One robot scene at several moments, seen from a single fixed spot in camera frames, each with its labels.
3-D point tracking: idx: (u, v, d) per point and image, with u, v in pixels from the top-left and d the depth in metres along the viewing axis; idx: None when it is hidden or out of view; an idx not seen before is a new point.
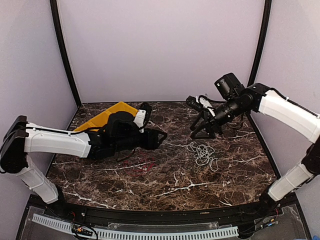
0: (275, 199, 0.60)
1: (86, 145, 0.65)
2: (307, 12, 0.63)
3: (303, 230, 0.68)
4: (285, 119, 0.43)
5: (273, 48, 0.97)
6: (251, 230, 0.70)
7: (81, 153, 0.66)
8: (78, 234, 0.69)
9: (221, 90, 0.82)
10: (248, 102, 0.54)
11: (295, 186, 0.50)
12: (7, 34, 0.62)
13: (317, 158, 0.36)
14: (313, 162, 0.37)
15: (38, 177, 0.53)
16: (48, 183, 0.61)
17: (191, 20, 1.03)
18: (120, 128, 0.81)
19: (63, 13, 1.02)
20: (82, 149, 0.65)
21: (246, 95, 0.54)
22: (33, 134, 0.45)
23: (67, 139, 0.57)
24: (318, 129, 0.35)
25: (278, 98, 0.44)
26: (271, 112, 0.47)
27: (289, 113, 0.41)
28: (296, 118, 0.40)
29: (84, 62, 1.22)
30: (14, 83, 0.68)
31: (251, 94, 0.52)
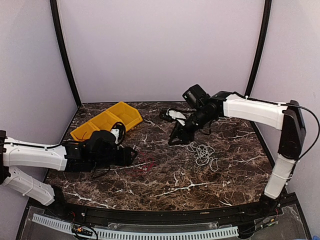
0: (274, 197, 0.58)
1: (64, 159, 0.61)
2: (307, 12, 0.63)
3: (304, 230, 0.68)
4: (252, 116, 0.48)
5: (273, 48, 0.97)
6: (252, 231, 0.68)
7: (59, 167, 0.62)
8: (78, 234, 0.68)
9: (189, 101, 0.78)
10: (212, 110, 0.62)
11: (287, 177, 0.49)
12: (8, 35, 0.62)
13: (290, 142, 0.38)
14: (286, 148, 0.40)
15: (27, 183, 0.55)
16: (40, 186, 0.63)
17: (192, 21, 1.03)
18: (102, 147, 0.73)
19: (63, 13, 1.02)
20: (60, 163, 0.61)
21: (210, 104, 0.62)
22: (10, 149, 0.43)
23: (45, 153, 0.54)
24: (280, 115, 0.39)
25: (236, 100, 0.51)
26: (237, 113, 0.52)
27: (251, 109, 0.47)
28: (259, 112, 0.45)
29: (84, 62, 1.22)
30: (14, 83, 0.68)
31: (214, 103, 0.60)
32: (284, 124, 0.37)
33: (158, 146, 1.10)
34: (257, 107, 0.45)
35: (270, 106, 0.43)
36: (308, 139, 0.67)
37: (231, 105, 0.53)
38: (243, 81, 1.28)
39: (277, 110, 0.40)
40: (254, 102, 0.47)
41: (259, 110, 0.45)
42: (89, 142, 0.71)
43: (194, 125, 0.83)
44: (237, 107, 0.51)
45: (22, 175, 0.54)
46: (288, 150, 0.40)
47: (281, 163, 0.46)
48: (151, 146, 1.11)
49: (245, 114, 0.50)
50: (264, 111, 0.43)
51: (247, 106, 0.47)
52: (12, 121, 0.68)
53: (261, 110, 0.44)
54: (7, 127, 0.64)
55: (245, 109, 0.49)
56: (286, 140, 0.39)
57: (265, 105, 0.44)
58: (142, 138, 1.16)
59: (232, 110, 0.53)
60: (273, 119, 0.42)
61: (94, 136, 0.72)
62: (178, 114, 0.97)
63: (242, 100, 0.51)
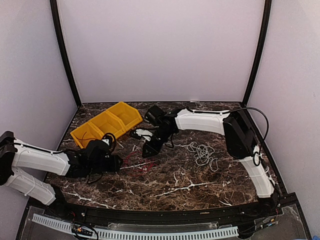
0: (269, 194, 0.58)
1: (66, 165, 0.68)
2: (308, 11, 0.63)
3: (303, 230, 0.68)
4: (201, 126, 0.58)
5: (273, 48, 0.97)
6: (251, 230, 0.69)
7: (60, 171, 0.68)
8: (78, 234, 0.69)
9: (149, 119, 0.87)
10: (167, 125, 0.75)
11: (261, 172, 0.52)
12: (7, 34, 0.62)
13: (235, 145, 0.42)
14: (234, 150, 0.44)
15: (29, 182, 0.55)
16: (41, 185, 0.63)
17: (192, 20, 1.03)
18: (97, 155, 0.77)
19: (63, 13, 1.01)
20: (62, 168, 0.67)
21: (165, 121, 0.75)
22: (21, 150, 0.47)
23: (50, 157, 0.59)
24: (220, 123, 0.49)
25: (187, 115, 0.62)
26: (191, 125, 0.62)
27: (200, 121, 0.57)
28: (205, 122, 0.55)
29: (84, 62, 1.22)
30: (14, 83, 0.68)
31: (167, 120, 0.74)
32: (227, 132, 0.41)
33: None
34: (203, 118, 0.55)
35: (212, 115, 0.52)
36: (308, 139, 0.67)
37: (183, 119, 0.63)
38: (243, 81, 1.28)
39: (218, 118, 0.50)
40: (200, 114, 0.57)
41: (205, 121, 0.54)
42: (86, 150, 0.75)
43: (157, 139, 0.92)
44: (189, 121, 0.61)
45: (25, 174, 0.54)
46: (236, 152, 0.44)
47: (247, 163, 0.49)
48: None
49: (196, 125, 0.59)
50: (209, 121, 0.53)
51: (196, 118, 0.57)
52: (12, 121, 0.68)
53: (207, 121, 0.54)
54: (7, 127, 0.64)
55: (195, 122, 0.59)
56: (233, 144, 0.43)
57: (209, 116, 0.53)
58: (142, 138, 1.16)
59: (185, 123, 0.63)
60: (217, 126, 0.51)
61: (90, 145, 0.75)
62: (145, 132, 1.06)
63: (191, 114, 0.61)
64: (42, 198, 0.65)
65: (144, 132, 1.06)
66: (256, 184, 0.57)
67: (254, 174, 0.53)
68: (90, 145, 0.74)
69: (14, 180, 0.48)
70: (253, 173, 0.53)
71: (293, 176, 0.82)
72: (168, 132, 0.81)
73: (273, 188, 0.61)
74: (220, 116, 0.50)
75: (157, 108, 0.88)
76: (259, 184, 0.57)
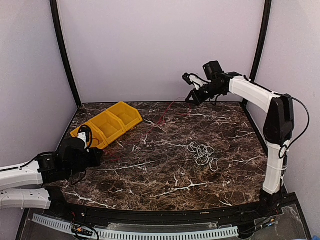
0: (272, 192, 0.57)
1: (37, 174, 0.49)
2: (307, 12, 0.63)
3: (303, 230, 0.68)
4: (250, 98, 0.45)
5: (273, 48, 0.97)
6: (251, 230, 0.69)
7: (37, 181, 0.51)
8: (78, 234, 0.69)
9: (206, 72, 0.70)
10: (220, 85, 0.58)
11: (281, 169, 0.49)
12: (7, 34, 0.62)
13: (272, 127, 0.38)
14: (269, 132, 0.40)
15: (17, 197, 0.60)
16: (32, 194, 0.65)
17: (191, 21, 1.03)
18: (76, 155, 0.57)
19: (63, 13, 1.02)
20: (35, 177, 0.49)
21: (219, 79, 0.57)
22: None
23: (12, 173, 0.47)
24: (269, 100, 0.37)
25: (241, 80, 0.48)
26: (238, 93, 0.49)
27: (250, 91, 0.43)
28: (255, 95, 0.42)
29: (84, 62, 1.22)
30: (14, 83, 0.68)
31: (223, 78, 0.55)
32: (271, 111, 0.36)
33: (158, 146, 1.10)
34: (254, 90, 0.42)
35: (266, 91, 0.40)
36: (307, 138, 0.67)
37: (236, 85, 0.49)
38: None
39: (269, 95, 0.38)
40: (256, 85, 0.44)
41: (255, 94, 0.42)
42: (59, 150, 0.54)
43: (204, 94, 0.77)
44: (241, 88, 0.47)
45: (12, 192, 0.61)
46: (271, 136, 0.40)
47: (272, 152, 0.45)
48: (151, 146, 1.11)
49: (245, 97, 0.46)
50: (258, 95, 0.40)
51: (248, 87, 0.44)
52: (12, 122, 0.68)
53: (257, 94, 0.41)
54: (7, 127, 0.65)
55: (246, 91, 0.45)
56: (270, 125, 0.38)
57: (262, 90, 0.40)
58: (142, 138, 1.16)
59: (237, 89, 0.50)
60: (263, 103, 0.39)
61: (63, 144, 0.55)
62: (197, 80, 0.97)
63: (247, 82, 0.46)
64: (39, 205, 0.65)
65: (196, 81, 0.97)
66: (268, 176, 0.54)
67: (272, 165, 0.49)
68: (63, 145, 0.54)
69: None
70: (271, 164, 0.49)
71: (293, 175, 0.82)
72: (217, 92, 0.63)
73: (279, 189, 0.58)
74: (273, 94, 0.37)
75: (218, 66, 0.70)
76: (269, 177, 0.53)
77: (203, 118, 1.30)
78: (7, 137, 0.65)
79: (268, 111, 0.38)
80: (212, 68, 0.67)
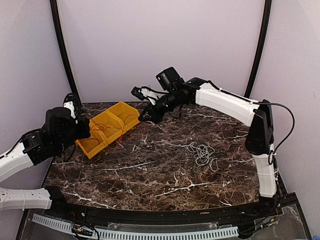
0: (271, 196, 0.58)
1: (22, 156, 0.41)
2: (307, 12, 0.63)
3: (303, 230, 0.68)
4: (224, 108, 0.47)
5: (273, 48, 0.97)
6: (251, 230, 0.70)
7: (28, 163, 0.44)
8: (78, 234, 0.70)
9: (161, 83, 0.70)
10: (184, 97, 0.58)
11: (271, 172, 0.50)
12: (7, 34, 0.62)
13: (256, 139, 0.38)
14: (253, 145, 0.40)
15: (18, 198, 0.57)
16: (33, 195, 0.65)
17: (192, 21, 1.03)
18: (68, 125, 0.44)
19: (63, 13, 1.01)
20: (24, 160, 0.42)
21: (182, 91, 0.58)
22: None
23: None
24: (251, 114, 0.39)
25: (210, 91, 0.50)
26: (208, 104, 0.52)
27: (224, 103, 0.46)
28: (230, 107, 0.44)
29: (84, 62, 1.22)
30: (14, 83, 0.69)
31: (186, 89, 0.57)
32: (253, 125, 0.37)
33: (158, 146, 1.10)
34: (228, 102, 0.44)
35: (242, 102, 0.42)
36: (308, 138, 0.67)
37: (205, 95, 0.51)
38: (243, 81, 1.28)
39: (248, 107, 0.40)
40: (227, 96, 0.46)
41: (231, 105, 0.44)
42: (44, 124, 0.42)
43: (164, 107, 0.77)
44: (212, 98, 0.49)
45: (12, 193, 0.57)
46: (255, 148, 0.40)
47: (260, 161, 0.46)
48: (151, 146, 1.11)
49: (217, 106, 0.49)
50: (235, 106, 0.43)
51: (221, 98, 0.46)
52: (12, 122, 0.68)
53: (233, 106, 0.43)
54: (7, 127, 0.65)
55: (219, 102, 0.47)
56: (253, 139, 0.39)
57: (238, 101, 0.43)
58: (142, 138, 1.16)
59: (206, 100, 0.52)
60: (241, 115, 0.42)
61: (47, 114, 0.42)
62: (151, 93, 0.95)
63: (217, 92, 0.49)
64: (39, 205, 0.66)
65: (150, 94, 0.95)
66: (262, 184, 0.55)
67: (263, 172, 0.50)
68: (47, 115, 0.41)
69: (3, 202, 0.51)
70: (262, 171, 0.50)
71: (293, 176, 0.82)
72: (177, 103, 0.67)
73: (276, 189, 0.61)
74: (251, 106, 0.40)
75: (174, 72, 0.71)
76: (264, 183, 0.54)
77: (203, 118, 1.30)
78: (8, 137, 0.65)
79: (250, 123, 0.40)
80: (166, 78, 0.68)
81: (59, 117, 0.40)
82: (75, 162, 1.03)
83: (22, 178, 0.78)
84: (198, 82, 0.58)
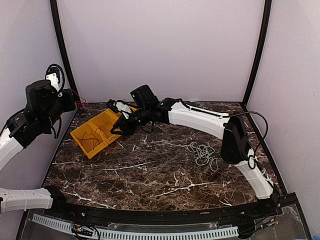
0: (268, 196, 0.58)
1: (9, 140, 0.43)
2: (307, 12, 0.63)
3: (304, 230, 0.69)
4: (197, 124, 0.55)
5: (273, 48, 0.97)
6: (252, 230, 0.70)
7: (17, 148, 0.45)
8: (78, 234, 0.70)
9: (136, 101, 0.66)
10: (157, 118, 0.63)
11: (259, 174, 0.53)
12: (8, 34, 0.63)
13: (229, 150, 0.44)
14: (228, 154, 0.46)
15: (21, 197, 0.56)
16: (34, 194, 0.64)
17: (192, 20, 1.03)
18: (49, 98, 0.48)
19: (63, 13, 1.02)
20: (11, 145, 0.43)
21: (155, 113, 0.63)
22: None
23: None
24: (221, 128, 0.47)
25: (182, 111, 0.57)
26: (183, 122, 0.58)
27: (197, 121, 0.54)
28: (204, 123, 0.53)
29: (84, 62, 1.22)
30: (14, 83, 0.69)
31: (159, 111, 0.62)
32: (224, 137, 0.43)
33: (158, 146, 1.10)
34: (202, 119, 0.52)
35: (212, 118, 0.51)
36: (307, 139, 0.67)
37: (176, 115, 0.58)
38: (243, 81, 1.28)
39: (218, 122, 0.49)
40: (199, 113, 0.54)
41: (203, 121, 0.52)
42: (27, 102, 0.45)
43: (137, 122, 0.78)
44: (183, 117, 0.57)
45: (13, 193, 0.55)
46: (231, 158, 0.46)
47: (242, 167, 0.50)
48: (151, 146, 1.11)
49: (189, 123, 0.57)
50: (206, 122, 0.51)
51: (193, 116, 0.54)
52: None
53: (206, 122, 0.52)
54: None
55: (192, 120, 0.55)
56: (227, 149, 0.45)
57: (207, 117, 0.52)
58: (142, 138, 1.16)
59: (181, 119, 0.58)
60: (214, 129, 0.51)
61: (26, 90, 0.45)
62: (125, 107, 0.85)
63: (186, 110, 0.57)
64: (42, 204, 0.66)
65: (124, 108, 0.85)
66: (253, 186, 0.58)
67: (251, 176, 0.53)
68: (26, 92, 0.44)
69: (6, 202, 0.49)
70: (250, 176, 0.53)
71: (293, 176, 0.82)
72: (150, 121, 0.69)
73: (272, 188, 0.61)
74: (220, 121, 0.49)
75: (148, 89, 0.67)
76: (257, 185, 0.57)
77: None
78: None
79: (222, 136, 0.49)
80: (141, 97, 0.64)
81: (39, 90, 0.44)
82: (75, 162, 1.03)
83: (22, 177, 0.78)
84: (170, 103, 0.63)
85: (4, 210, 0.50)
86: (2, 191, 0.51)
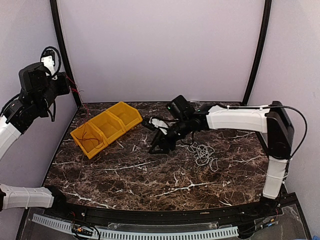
0: (274, 197, 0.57)
1: (6, 126, 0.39)
2: (307, 12, 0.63)
3: (303, 230, 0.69)
4: (238, 123, 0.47)
5: (274, 48, 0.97)
6: (251, 230, 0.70)
7: (15, 135, 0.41)
8: (78, 234, 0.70)
9: (172, 112, 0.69)
10: (197, 125, 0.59)
11: (281, 177, 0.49)
12: (7, 34, 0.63)
13: (277, 142, 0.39)
14: (276, 149, 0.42)
15: (23, 194, 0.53)
16: (35, 192, 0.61)
17: (191, 20, 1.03)
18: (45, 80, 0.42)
19: (63, 14, 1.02)
20: (9, 131, 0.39)
21: (194, 120, 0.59)
22: None
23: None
24: (263, 120, 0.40)
25: (220, 112, 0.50)
26: (222, 125, 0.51)
27: (235, 118, 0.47)
28: (243, 119, 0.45)
29: (84, 62, 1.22)
30: (14, 83, 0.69)
31: (197, 117, 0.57)
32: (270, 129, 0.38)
33: None
34: (240, 115, 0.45)
35: (251, 111, 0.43)
36: (308, 138, 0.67)
37: (215, 118, 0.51)
38: (243, 81, 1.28)
39: (258, 113, 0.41)
40: (237, 110, 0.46)
41: (242, 118, 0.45)
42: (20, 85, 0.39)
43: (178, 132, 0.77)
44: (222, 118, 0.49)
45: (15, 189, 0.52)
46: (280, 151, 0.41)
47: (274, 161, 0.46)
48: None
49: (230, 124, 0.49)
50: (246, 117, 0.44)
51: (232, 114, 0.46)
52: None
53: (246, 118, 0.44)
54: None
55: (231, 119, 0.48)
56: (276, 142, 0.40)
57: (245, 111, 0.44)
58: (142, 138, 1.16)
59: (219, 121, 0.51)
60: (258, 124, 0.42)
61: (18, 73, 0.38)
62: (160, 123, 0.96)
63: (224, 110, 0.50)
64: (43, 203, 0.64)
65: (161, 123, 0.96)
66: (272, 187, 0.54)
67: (272, 173, 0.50)
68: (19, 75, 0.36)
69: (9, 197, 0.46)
70: (271, 171, 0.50)
71: (293, 176, 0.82)
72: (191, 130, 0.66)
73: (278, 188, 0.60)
74: (261, 112, 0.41)
75: (184, 100, 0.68)
76: (268, 184, 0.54)
77: None
78: None
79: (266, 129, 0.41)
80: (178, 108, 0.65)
81: (34, 72, 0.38)
82: (75, 162, 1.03)
83: (22, 177, 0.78)
84: (206, 107, 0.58)
85: (7, 206, 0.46)
86: (4, 187, 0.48)
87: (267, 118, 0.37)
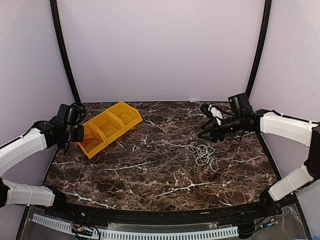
0: (275, 199, 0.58)
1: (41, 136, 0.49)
2: (307, 12, 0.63)
3: (303, 229, 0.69)
4: (287, 133, 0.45)
5: (274, 48, 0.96)
6: (251, 230, 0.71)
7: (41, 146, 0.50)
8: (78, 234, 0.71)
9: (232, 106, 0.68)
10: (249, 125, 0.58)
11: (295, 188, 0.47)
12: (7, 33, 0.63)
13: (316, 159, 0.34)
14: (313, 166, 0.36)
15: (26, 190, 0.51)
16: (37, 188, 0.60)
17: (191, 20, 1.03)
18: (74, 118, 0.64)
19: (63, 13, 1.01)
20: (40, 140, 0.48)
21: (248, 119, 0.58)
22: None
23: (16, 144, 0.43)
24: (308, 133, 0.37)
25: (273, 117, 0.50)
26: (273, 130, 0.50)
27: (284, 125, 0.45)
28: (290, 128, 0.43)
29: (84, 61, 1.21)
30: (13, 83, 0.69)
31: (252, 118, 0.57)
32: (313, 140, 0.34)
33: (158, 146, 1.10)
34: (288, 124, 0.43)
35: (301, 122, 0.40)
36: None
37: (268, 121, 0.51)
38: (243, 81, 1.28)
39: (307, 125, 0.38)
40: (289, 119, 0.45)
41: (291, 127, 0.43)
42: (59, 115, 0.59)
43: (230, 129, 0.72)
44: (274, 123, 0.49)
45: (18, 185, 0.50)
46: (316, 170, 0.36)
47: (297, 171, 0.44)
48: (151, 146, 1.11)
49: (282, 132, 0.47)
50: (294, 127, 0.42)
51: (281, 122, 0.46)
52: (12, 122, 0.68)
53: (294, 128, 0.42)
54: (7, 127, 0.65)
55: (280, 126, 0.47)
56: (314, 156, 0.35)
57: (295, 122, 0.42)
58: (142, 138, 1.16)
59: (269, 126, 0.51)
60: (304, 136, 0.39)
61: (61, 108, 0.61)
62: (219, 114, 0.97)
63: (279, 117, 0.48)
64: (44, 201, 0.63)
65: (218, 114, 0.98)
66: (283, 191, 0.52)
67: (288, 177, 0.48)
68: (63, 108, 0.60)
69: (13, 192, 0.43)
70: (288, 175, 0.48)
71: None
72: (243, 128, 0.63)
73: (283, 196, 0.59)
74: (311, 125, 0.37)
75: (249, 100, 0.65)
76: (279, 185, 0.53)
77: (203, 118, 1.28)
78: (7, 138, 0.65)
79: (310, 143, 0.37)
80: (239, 103, 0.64)
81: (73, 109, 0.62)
82: (75, 162, 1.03)
83: (22, 177, 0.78)
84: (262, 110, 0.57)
85: (10, 202, 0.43)
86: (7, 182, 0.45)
87: (313, 129, 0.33)
